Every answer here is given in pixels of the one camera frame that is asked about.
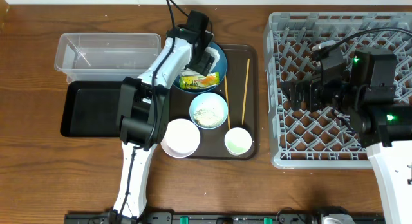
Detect grey dishwasher rack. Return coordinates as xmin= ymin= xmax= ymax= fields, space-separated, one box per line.
xmin=263 ymin=12 xmax=411 ymax=169

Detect small white green cup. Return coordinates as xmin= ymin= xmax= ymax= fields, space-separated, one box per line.
xmin=224 ymin=127 xmax=252 ymax=156

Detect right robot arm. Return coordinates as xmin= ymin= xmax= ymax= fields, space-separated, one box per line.
xmin=280 ymin=41 xmax=411 ymax=223

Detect rice food scraps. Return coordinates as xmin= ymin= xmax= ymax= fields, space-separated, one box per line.
xmin=193 ymin=109 xmax=223 ymax=128

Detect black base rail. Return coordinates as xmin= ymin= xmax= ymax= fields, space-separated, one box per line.
xmin=63 ymin=212 xmax=387 ymax=224

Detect yellow snack wrapper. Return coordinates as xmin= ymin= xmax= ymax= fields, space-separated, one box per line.
xmin=180 ymin=72 xmax=220 ymax=89

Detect left wooden chopstick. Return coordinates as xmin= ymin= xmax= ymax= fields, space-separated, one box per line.
xmin=224 ymin=75 xmax=231 ymax=130

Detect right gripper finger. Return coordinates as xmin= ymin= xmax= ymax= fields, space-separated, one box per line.
xmin=290 ymin=82 xmax=312 ymax=111
xmin=281 ymin=80 xmax=310 ymax=100

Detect dark blue plate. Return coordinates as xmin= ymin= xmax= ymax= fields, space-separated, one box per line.
xmin=173 ymin=42 xmax=228 ymax=93

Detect dark brown serving tray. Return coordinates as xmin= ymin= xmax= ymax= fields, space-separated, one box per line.
xmin=169 ymin=44 xmax=259 ymax=160

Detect white napkin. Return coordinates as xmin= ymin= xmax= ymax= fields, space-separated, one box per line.
xmin=180 ymin=47 xmax=220 ymax=76

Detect clear plastic bin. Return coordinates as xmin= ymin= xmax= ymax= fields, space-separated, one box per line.
xmin=54 ymin=33 xmax=161 ymax=83

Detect light blue bowl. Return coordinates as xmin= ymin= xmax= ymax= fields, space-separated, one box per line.
xmin=189 ymin=93 xmax=228 ymax=129

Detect right wooden chopstick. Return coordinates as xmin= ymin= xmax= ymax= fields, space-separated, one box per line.
xmin=241 ymin=59 xmax=250 ymax=125

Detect black rectangular tray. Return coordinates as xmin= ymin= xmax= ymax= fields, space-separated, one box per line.
xmin=60 ymin=81 xmax=122 ymax=138

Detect wooden chopstick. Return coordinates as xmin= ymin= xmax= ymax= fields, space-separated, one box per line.
xmin=224 ymin=75 xmax=231 ymax=130
xmin=241 ymin=59 xmax=250 ymax=125

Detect white pink-rimmed bowl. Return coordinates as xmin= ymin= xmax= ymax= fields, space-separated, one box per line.
xmin=161 ymin=118 xmax=201 ymax=158

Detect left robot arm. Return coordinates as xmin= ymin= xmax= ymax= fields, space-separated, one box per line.
xmin=108 ymin=10 xmax=217 ymax=223

